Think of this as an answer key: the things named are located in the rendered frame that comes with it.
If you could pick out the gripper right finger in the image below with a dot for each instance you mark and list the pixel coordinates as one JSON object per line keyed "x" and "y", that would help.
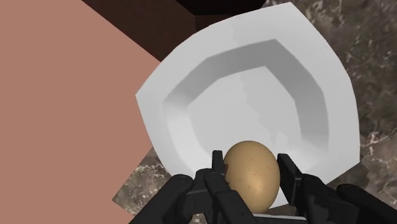
{"x": 313, "y": 195}

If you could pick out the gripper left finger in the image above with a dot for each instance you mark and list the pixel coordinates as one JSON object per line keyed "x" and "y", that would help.
{"x": 214, "y": 186}

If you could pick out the brown speckled egg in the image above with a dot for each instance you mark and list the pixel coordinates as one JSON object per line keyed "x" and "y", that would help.
{"x": 252, "y": 176}

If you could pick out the white plate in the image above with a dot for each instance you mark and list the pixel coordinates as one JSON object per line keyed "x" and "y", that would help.
{"x": 248, "y": 102}

